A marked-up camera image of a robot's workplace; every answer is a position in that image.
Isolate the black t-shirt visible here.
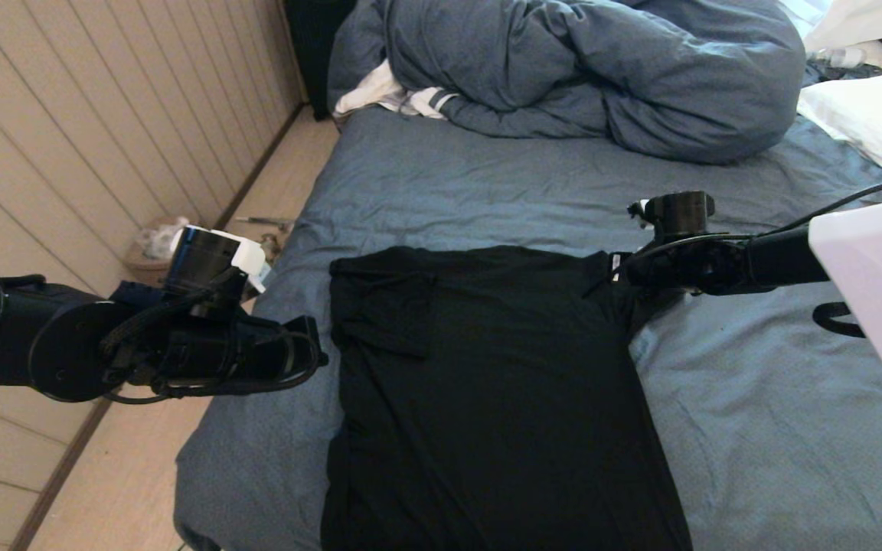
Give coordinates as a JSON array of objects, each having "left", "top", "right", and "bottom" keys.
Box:
[{"left": 321, "top": 245, "right": 693, "bottom": 551}]

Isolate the right wrist motor cylinder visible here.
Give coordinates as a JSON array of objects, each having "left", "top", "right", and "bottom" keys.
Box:
[{"left": 644, "top": 191, "right": 716, "bottom": 240}]

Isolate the wrist motor cylinder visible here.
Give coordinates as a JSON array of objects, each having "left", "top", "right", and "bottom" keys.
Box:
[
  {"left": 164, "top": 226, "right": 270, "bottom": 299},
  {"left": 644, "top": 191, "right": 716, "bottom": 240}
]

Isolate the left wrist motor cylinder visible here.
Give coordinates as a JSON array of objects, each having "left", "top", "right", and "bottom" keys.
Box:
[{"left": 164, "top": 226, "right": 270, "bottom": 299}]

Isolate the brown trash bin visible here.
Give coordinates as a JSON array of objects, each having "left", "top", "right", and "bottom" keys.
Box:
[{"left": 123, "top": 222, "right": 181, "bottom": 288}]

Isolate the clear plastic bin liner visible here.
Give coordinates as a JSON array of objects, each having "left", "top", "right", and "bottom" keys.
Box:
[{"left": 137, "top": 217, "right": 191, "bottom": 261}]

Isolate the blue crumpled duvet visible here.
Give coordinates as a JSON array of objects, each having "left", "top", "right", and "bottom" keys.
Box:
[{"left": 326, "top": 0, "right": 805, "bottom": 165}]

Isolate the white pillow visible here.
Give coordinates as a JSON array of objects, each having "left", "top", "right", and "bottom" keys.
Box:
[{"left": 795, "top": 73, "right": 882, "bottom": 200}]

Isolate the dark grey crumpled cloth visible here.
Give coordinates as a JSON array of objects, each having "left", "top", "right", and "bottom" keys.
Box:
[{"left": 801, "top": 61, "right": 882, "bottom": 86}]

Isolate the blue bed sheet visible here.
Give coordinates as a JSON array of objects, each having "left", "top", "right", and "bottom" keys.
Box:
[{"left": 173, "top": 107, "right": 882, "bottom": 551}]

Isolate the white striped cloth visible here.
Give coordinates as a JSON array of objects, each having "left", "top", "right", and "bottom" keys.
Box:
[{"left": 332, "top": 61, "right": 457, "bottom": 121}]

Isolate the white blanket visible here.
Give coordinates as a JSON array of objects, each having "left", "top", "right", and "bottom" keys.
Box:
[{"left": 801, "top": 0, "right": 882, "bottom": 54}]

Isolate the black nightstand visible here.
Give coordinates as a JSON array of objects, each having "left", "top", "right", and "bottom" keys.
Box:
[{"left": 282, "top": 0, "right": 358, "bottom": 122}]

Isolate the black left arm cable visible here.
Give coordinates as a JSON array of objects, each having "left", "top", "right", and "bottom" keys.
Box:
[{"left": 0, "top": 264, "right": 322, "bottom": 405}]

